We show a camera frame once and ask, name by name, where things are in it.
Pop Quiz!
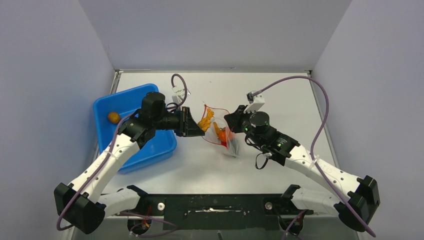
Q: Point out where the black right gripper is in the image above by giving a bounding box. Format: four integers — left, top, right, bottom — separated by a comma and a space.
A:
224, 105, 265, 149

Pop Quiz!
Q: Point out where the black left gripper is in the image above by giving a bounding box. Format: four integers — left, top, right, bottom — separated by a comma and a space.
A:
153, 106, 205, 137

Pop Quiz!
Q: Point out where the yellow fried food piece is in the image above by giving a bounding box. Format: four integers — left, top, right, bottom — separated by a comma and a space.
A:
197, 108, 215, 132

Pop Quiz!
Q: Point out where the orange toy pumpkin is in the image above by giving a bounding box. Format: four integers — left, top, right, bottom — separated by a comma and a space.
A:
216, 128, 227, 144

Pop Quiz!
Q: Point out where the round brown fried ball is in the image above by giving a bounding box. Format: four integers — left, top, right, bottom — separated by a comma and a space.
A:
107, 111, 122, 125

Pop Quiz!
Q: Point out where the golden fried nugget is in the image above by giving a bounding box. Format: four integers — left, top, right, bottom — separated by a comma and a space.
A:
213, 121, 222, 136

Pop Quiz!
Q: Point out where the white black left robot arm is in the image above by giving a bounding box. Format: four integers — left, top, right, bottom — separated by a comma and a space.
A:
53, 91, 205, 234

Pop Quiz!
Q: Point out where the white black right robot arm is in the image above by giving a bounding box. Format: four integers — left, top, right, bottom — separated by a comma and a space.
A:
224, 105, 381, 235

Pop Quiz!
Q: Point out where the blue plastic bin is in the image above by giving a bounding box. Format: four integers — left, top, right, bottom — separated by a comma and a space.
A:
92, 83, 177, 174

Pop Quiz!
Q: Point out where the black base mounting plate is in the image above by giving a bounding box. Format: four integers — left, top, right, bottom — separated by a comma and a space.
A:
130, 193, 300, 231

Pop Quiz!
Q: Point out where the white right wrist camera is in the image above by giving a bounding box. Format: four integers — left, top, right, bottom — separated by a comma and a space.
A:
243, 90, 265, 114

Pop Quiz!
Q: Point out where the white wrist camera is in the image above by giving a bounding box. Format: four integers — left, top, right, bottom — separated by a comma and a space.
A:
243, 90, 265, 114
172, 86, 191, 106

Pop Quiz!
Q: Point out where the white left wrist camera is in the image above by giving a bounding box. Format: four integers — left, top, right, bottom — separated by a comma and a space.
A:
172, 86, 191, 106

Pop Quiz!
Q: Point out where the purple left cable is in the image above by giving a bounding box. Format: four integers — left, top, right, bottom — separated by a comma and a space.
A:
56, 73, 189, 239

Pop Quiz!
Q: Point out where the purple cable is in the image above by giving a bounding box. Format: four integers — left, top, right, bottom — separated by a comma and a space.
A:
246, 75, 377, 240
56, 73, 189, 239

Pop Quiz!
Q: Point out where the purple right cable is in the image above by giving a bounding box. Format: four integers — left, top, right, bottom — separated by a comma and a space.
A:
246, 75, 377, 240

